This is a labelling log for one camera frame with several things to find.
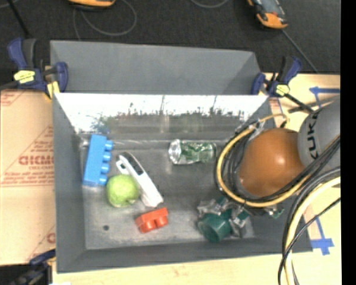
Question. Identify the brown cardboard board red print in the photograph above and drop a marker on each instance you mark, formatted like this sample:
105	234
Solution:
23	159

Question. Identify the blue toy brick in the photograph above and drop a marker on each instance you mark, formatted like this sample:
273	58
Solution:
96	162

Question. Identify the red toy brick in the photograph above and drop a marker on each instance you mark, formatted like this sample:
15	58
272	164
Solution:
151	221

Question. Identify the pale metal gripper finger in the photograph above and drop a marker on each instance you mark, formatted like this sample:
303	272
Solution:
207	208
241	223

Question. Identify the grey metal bin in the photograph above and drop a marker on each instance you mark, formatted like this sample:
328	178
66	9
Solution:
181	186

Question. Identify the dark green cup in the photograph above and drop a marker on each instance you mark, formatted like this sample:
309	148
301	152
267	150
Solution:
216	228

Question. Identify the green apple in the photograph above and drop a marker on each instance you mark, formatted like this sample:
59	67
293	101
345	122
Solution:
121	190

